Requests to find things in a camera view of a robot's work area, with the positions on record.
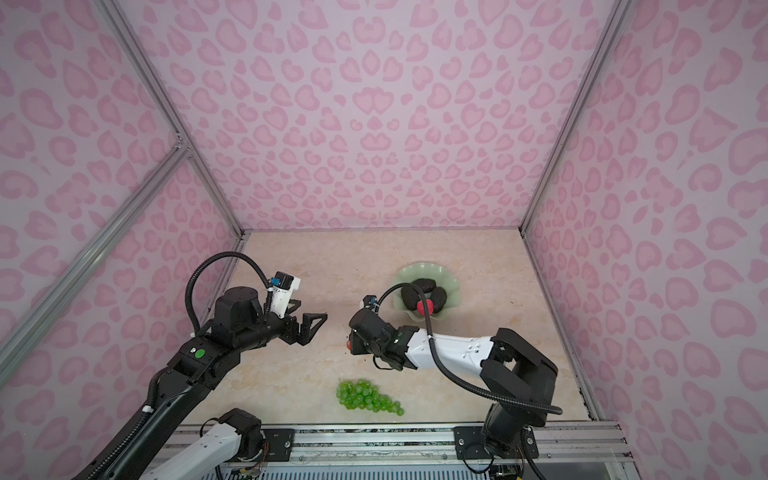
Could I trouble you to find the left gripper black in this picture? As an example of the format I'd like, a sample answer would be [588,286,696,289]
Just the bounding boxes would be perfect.
[238,296,328,354]

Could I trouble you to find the dark avocado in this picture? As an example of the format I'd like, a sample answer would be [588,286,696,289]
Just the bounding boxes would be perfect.
[412,278,437,294]
[400,285,421,311]
[429,287,448,314]

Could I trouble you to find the green grape bunch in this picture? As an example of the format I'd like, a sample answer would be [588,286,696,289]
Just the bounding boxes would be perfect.
[335,379,405,416]

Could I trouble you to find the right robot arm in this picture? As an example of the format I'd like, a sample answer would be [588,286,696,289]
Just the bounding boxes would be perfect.
[348,308,562,459]

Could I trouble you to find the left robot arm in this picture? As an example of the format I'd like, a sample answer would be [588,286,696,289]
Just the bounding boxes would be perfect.
[75,287,328,479]

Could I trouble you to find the green scalloped fruit bowl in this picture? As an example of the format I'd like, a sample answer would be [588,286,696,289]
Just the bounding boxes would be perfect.
[390,262,462,323]

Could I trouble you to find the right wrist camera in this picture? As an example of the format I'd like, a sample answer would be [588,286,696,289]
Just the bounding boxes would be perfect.
[360,295,380,313]

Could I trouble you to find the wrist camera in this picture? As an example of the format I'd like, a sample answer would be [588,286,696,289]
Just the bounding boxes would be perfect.
[360,295,380,313]
[268,271,301,318]

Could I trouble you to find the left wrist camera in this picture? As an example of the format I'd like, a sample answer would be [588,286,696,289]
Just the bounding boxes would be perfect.
[268,271,301,318]

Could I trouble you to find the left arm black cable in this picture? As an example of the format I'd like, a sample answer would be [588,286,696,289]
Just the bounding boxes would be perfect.
[184,251,271,337]

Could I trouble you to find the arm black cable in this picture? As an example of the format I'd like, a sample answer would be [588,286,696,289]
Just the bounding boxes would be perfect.
[376,281,564,416]
[184,251,271,337]

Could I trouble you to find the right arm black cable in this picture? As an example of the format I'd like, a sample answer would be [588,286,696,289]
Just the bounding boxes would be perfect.
[376,281,564,416]

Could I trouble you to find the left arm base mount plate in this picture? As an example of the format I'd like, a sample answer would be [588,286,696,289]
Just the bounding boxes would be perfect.
[230,428,296,463]

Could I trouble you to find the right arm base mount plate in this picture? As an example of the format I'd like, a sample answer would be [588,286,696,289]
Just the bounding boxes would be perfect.
[452,426,539,460]

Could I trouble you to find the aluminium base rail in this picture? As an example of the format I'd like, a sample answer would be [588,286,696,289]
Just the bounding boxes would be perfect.
[140,422,643,480]

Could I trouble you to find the left diagonal aluminium frame bar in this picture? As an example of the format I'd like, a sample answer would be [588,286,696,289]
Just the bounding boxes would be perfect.
[1,141,188,385]

